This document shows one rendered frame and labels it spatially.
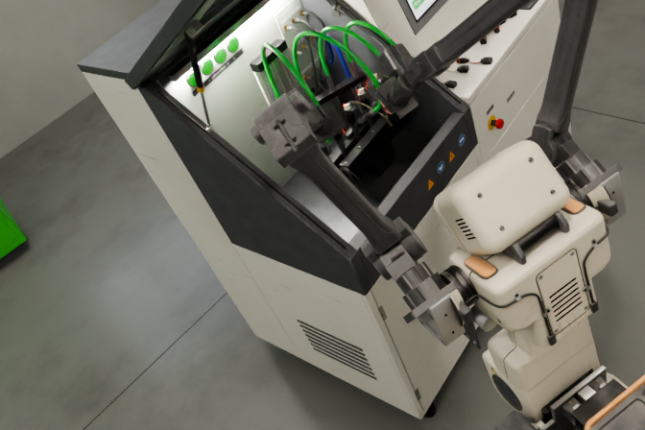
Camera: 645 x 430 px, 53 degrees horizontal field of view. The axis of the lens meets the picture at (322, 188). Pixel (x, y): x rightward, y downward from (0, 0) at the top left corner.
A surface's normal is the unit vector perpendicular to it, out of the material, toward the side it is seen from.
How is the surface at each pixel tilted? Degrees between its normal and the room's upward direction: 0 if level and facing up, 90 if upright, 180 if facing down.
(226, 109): 90
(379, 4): 76
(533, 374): 82
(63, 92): 90
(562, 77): 65
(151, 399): 0
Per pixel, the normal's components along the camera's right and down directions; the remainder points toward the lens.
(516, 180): 0.14, -0.15
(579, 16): -0.63, 0.31
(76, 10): 0.67, 0.29
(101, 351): -0.32, -0.72
